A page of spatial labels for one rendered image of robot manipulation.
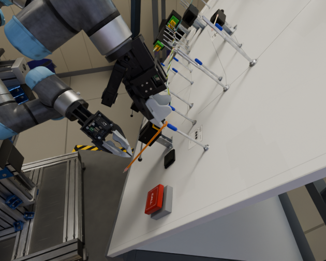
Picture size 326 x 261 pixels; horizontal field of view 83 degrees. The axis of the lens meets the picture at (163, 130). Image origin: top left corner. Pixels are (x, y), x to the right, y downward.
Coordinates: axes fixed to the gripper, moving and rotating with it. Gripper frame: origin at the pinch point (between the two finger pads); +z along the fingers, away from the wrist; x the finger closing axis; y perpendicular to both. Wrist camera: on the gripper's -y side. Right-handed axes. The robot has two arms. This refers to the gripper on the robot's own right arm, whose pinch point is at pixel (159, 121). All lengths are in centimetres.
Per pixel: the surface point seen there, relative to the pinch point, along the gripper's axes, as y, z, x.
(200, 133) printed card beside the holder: 9.2, 3.4, -6.9
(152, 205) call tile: -4.1, 5.8, -19.7
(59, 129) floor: -165, 30, 135
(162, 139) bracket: -2.0, 4.9, -1.1
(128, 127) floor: -93, 70, 139
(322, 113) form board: 25.5, -4.2, -21.2
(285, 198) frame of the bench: 24, 56, 2
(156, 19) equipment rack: 0, -14, 98
